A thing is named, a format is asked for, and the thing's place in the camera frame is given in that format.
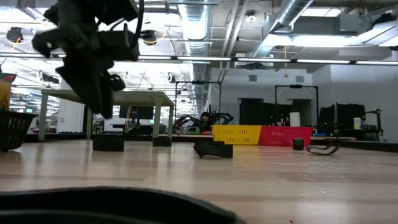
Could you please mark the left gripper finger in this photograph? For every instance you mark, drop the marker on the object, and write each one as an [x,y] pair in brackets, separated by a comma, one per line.
[84,90]
[107,102]

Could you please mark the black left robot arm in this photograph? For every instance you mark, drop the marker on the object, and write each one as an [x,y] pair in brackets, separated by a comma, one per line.
[93,12]

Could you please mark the black background robot arm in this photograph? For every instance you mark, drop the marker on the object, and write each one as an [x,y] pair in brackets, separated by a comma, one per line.
[377,119]

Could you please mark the black wide screen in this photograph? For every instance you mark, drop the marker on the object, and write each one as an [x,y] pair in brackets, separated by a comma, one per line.
[136,112]

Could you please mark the green mesh shelf riser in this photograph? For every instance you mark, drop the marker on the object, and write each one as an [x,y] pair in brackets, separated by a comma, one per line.
[140,98]

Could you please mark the black plastic basket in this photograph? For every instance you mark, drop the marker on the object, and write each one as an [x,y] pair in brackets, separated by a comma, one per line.
[15,130]

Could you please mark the yellow plastic basket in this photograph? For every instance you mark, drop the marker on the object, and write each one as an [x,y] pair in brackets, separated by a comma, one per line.
[236,134]

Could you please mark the long ceiling light bar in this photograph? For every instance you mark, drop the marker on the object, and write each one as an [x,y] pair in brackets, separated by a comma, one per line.
[248,59]

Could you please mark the red plastic basket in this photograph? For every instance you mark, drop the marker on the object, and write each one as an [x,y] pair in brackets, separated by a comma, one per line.
[284,136]

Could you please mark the white paper roll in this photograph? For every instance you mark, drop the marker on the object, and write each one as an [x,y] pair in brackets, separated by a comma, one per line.
[294,119]

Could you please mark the small black block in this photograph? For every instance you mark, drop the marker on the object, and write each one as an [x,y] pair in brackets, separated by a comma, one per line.
[298,144]

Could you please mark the black background monitor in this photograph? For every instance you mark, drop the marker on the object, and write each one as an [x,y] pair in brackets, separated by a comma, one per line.
[345,116]

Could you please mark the black ceiling camera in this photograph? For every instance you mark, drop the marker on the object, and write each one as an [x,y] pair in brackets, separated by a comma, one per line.
[150,36]
[14,34]

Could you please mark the silver round air duct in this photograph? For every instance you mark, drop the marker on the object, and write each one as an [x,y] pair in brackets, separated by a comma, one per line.
[199,74]

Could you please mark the black station frame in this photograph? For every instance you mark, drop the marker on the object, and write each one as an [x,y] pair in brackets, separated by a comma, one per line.
[296,86]

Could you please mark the large silver air duct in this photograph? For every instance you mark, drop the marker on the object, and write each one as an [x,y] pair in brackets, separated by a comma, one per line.
[289,15]

